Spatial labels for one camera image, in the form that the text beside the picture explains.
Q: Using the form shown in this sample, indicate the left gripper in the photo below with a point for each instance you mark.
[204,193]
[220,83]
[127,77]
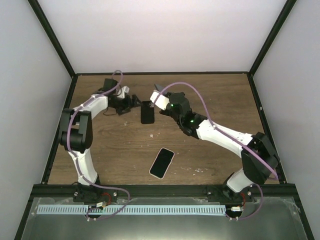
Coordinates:
[127,106]

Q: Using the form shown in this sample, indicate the black phone case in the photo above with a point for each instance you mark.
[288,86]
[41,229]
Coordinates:
[147,113]

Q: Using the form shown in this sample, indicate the phone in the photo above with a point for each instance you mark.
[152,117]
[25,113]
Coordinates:
[161,163]

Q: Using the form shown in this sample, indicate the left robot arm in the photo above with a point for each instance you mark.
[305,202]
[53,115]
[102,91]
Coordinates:
[76,131]

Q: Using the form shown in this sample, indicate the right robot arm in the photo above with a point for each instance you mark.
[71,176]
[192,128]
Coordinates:
[258,156]

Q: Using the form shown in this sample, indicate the metal front plate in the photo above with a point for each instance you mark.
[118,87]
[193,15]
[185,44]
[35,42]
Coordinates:
[273,218]

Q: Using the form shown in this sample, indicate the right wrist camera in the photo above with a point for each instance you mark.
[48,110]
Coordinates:
[159,100]

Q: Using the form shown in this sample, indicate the black enclosure frame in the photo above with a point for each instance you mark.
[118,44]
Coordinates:
[283,15]

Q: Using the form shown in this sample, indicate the light blue slotted rail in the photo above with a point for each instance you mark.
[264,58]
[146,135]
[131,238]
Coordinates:
[206,210]

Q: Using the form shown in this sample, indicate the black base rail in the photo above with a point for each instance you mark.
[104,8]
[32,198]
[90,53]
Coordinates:
[213,192]

